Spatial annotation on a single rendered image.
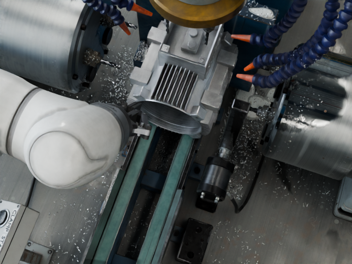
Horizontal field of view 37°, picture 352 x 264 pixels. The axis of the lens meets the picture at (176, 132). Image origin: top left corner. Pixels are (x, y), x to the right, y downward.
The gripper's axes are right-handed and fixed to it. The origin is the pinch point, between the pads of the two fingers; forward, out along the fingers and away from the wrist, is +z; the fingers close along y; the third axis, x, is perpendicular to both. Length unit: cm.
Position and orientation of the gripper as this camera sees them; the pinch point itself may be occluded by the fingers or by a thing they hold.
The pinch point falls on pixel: (132, 111)
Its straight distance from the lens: 103.6
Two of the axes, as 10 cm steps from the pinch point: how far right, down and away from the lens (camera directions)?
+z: 1.5, -1.7, 9.7
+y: -9.5, -3.1, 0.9
